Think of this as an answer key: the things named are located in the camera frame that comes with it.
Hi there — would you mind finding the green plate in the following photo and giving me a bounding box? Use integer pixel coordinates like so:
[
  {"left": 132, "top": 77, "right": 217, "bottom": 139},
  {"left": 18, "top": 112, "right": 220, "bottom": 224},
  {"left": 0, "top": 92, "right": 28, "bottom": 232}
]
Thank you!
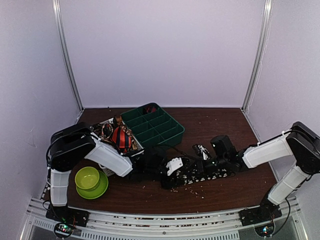
[{"left": 76, "top": 170, "right": 109, "bottom": 200}]

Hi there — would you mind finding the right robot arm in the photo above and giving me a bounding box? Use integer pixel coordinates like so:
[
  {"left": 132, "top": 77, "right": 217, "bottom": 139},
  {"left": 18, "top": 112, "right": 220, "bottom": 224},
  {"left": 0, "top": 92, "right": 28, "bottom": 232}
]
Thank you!
[{"left": 192, "top": 121, "right": 320, "bottom": 221}]

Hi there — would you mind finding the orange navy striped tie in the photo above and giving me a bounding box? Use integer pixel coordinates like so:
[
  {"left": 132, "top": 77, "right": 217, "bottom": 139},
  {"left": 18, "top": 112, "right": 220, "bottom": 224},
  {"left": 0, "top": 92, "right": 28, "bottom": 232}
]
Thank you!
[{"left": 111, "top": 125, "right": 133, "bottom": 153}]

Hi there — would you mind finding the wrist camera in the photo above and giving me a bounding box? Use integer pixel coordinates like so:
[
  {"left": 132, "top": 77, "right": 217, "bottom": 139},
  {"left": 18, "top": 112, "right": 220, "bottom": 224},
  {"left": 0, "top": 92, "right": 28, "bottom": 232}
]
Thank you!
[
  {"left": 192, "top": 144, "right": 211, "bottom": 161},
  {"left": 165, "top": 157, "right": 183, "bottom": 176}
]

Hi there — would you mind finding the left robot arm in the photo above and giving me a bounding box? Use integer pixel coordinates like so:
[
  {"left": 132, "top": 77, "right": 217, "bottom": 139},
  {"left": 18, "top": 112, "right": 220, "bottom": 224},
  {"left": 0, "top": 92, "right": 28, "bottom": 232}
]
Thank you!
[{"left": 46, "top": 122, "right": 183, "bottom": 222}]

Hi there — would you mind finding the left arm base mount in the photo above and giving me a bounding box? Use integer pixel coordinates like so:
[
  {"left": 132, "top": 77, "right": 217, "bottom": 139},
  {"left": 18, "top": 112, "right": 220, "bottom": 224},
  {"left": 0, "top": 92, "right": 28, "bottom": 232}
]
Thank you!
[{"left": 45, "top": 206, "right": 90, "bottom": 227}]

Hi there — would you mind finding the red blue rolled tie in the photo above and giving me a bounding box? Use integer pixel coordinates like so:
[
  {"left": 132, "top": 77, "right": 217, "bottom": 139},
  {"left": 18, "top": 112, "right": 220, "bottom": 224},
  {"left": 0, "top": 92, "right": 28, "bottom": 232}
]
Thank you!
[{"left": 143, "top": 105, "right": 158, "bottom": 115}]

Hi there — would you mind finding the white plastic basket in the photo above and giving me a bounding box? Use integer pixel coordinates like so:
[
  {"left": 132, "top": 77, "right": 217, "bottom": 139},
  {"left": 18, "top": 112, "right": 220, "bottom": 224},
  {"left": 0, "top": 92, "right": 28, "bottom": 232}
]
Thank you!
[{"left": 87, "top": 117, "right": 143, "bottom": 177}]

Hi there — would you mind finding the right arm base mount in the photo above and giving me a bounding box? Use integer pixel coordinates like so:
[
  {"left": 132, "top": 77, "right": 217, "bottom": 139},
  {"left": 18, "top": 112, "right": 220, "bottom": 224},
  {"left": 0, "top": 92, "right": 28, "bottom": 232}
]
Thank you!
[{"left": 238, "top": 206, "right": 282, "bottom": 226}]

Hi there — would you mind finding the black white floral tie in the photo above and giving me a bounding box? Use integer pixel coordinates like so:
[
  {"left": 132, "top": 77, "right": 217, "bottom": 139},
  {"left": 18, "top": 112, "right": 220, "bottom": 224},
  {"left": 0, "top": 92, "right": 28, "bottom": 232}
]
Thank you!
[{"left": 174, "top": 168, "right": 235, "bottom": 187}]

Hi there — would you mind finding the green divided organizer tray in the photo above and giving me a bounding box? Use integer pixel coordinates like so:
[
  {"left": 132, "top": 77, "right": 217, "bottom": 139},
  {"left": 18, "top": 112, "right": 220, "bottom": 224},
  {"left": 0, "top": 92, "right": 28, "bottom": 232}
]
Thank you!
[{"left": 121, "top": 102, "right": 185, "bottom": 149}]

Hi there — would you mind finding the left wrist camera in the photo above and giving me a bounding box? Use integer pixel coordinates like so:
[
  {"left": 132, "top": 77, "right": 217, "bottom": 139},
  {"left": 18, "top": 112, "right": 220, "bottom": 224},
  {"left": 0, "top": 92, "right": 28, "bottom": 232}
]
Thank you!
[{"left": 165, "top": 157, "right": 183, "bottom": 176}]

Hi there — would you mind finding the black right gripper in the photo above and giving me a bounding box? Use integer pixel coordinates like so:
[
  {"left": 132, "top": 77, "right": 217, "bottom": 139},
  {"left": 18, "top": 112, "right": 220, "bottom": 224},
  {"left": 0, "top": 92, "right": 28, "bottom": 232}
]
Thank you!
[{"left": 185, "top": 155, "right": 228, "bottom": 178}]

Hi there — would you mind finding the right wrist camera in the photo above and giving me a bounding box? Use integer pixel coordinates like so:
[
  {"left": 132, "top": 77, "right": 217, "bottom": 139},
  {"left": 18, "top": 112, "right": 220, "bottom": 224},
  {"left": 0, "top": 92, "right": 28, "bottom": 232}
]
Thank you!
[{"left": 192, "top": 144, "right": 211, "bottom": 161}]

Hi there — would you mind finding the green bowl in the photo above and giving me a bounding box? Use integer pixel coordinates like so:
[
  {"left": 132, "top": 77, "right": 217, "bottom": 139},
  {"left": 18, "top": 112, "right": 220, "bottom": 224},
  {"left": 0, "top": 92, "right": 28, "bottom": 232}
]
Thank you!
[{"left": 74, "top": 166, "right": 100, "bottom": 191}]

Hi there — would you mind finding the aluminium front rail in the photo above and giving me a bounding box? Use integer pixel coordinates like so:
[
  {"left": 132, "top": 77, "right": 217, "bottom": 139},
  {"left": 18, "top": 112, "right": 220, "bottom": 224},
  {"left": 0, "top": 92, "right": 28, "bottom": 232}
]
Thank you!
[{"left": 23, "top": 197, "right": 305, "bottom": 240}]

